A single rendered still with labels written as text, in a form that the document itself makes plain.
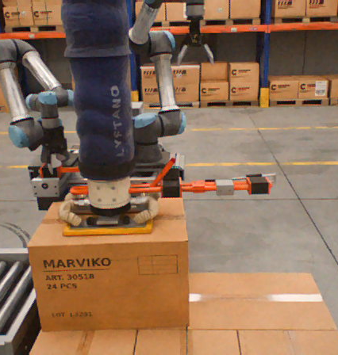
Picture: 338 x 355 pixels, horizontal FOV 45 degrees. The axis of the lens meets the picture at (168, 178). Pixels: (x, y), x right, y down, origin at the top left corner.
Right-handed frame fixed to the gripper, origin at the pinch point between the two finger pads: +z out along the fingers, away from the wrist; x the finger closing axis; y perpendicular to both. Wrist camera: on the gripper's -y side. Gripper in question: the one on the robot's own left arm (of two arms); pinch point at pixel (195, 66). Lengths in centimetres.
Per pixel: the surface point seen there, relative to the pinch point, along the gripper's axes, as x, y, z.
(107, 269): -34, 53, 69
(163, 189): -13, 36, 43
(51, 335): -58, 57, 98
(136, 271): -23, 52, 70
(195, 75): 2, -672, 86
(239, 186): 17, 32, 44
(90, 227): -41, 45, 55
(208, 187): 5, 33, 44
